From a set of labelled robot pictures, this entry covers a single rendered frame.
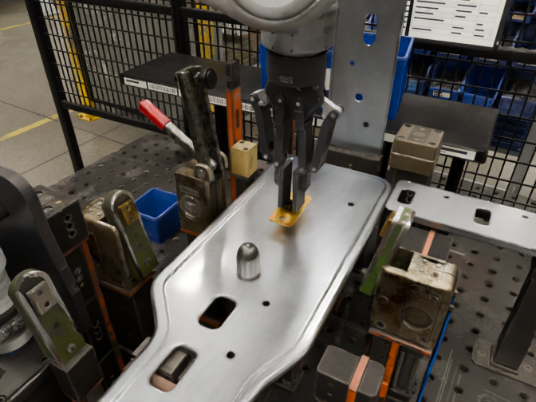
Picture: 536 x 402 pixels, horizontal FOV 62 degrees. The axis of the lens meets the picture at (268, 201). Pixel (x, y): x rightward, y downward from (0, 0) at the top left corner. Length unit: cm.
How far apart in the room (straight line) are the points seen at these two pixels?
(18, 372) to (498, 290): 92
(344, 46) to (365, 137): 17
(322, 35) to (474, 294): 72
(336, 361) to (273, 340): 7
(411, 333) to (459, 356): 34
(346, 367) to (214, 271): 21
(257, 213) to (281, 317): 21
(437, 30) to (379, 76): 28
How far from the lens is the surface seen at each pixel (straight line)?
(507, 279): 116
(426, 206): 77
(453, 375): 93
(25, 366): 62
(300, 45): 53
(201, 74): 65
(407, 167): 85
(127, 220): 60
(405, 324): 62
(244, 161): 76
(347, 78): 85
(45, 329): 54
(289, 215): 67
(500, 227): 77
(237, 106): 77
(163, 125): 73
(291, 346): 53
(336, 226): 69
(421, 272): 57
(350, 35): 83
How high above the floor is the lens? 142
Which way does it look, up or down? 35 degrees down
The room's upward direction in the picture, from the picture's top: straight up
